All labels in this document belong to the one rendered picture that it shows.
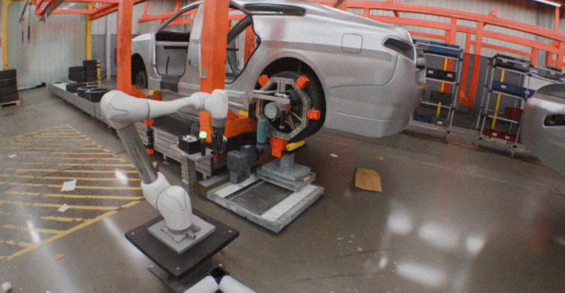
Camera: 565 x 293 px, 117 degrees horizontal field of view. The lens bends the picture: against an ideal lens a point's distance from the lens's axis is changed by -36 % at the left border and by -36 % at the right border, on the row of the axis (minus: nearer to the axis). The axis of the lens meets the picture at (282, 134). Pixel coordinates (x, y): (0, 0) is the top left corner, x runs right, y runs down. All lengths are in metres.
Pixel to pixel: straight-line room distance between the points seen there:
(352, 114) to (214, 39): 1.30
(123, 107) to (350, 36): 1.69
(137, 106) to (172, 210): 0.58
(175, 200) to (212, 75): 1.22
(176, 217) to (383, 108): 1.62
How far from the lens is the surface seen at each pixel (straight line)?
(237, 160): 2.49
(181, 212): 1.49
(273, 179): 2.66
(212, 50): 2.31
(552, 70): 6.36
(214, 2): 2.36
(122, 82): 3.99
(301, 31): 2.39
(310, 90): 2.31
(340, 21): 2.27
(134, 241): 1.67
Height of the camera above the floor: 1.31
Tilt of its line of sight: 17 degrees down
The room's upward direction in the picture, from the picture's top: 4 degrees clockwise
